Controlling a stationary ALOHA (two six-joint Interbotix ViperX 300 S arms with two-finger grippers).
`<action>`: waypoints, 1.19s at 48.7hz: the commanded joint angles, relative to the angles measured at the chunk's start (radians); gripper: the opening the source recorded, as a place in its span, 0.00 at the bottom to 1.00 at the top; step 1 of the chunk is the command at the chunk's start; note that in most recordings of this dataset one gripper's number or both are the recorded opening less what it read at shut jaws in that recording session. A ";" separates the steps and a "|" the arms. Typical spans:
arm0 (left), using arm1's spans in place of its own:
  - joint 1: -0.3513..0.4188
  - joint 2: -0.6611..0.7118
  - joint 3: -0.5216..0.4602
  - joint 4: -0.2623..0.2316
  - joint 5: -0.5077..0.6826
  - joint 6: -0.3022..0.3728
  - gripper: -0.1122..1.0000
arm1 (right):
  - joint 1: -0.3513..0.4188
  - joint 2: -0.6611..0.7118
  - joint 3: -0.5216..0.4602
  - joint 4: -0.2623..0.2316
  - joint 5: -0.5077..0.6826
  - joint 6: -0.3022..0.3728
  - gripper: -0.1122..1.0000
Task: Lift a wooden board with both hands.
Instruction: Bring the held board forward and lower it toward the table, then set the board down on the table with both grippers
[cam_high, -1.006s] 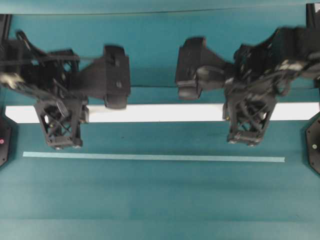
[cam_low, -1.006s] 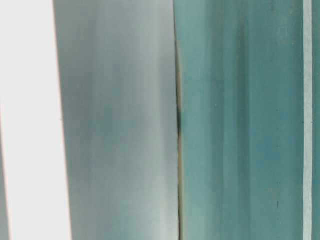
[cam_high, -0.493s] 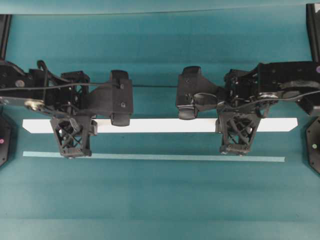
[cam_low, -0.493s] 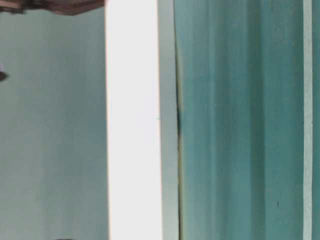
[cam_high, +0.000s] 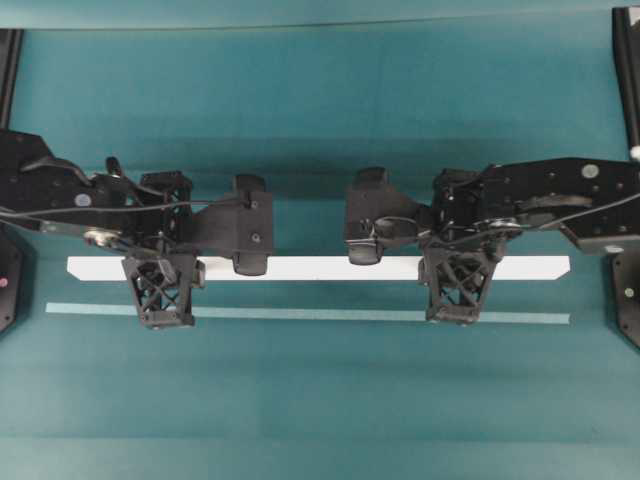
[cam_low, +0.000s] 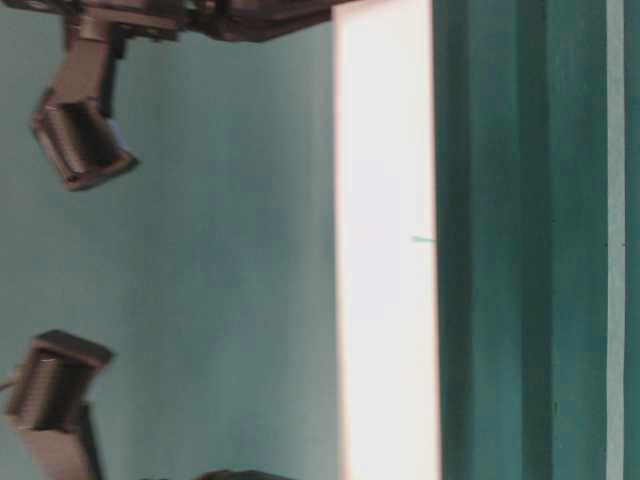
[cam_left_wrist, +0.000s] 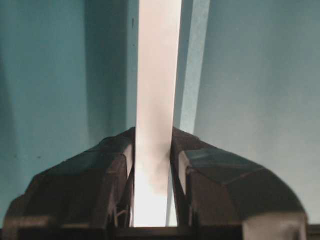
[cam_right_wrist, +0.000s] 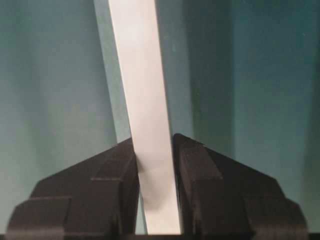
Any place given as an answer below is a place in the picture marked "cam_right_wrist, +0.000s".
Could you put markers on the teal table mat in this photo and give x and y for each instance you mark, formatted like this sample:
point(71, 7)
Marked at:
point(241, 77)

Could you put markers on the white wooden board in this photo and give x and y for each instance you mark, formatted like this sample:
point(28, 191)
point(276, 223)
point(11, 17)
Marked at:
point(137, 41)

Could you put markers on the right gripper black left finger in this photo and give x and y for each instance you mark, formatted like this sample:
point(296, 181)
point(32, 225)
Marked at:
point(93, 199)

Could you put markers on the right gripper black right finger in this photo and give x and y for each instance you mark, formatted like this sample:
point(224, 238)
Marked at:
point(222, 198)

